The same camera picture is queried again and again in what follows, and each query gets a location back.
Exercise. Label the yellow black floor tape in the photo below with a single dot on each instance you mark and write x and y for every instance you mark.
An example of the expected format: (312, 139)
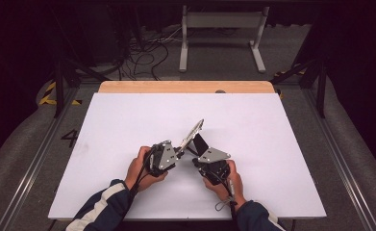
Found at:
(47, 96)
(288, 73)

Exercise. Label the wooden table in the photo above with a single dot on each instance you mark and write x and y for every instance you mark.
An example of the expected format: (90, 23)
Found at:
(163, 87)

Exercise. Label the person's right hand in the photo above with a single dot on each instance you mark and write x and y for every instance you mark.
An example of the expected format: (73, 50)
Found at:
(237, 186)

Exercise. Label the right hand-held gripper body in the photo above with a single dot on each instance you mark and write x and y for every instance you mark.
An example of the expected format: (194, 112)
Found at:
(214, 166)

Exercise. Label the oval silver picture frame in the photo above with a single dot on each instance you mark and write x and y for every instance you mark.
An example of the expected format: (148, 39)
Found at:
(192, 133)

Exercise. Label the aluminium floor rail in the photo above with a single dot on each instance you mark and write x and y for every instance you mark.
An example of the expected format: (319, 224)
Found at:
(38, 160)
(339, 154)

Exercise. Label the white table board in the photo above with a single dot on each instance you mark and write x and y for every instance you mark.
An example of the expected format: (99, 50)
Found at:
(256, 154)

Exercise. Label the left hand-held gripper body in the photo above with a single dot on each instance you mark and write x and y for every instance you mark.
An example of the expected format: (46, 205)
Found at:
(164, 157)

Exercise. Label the black metal stand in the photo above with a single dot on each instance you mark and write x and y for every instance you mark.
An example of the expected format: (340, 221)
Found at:
(59, 86)
(320, 93)

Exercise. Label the person's left hand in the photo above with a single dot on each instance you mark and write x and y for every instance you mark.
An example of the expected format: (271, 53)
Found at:
(136, 173)

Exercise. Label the grey metal desk frame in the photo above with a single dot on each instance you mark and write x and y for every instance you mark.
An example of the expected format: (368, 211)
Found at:
(222, 20)

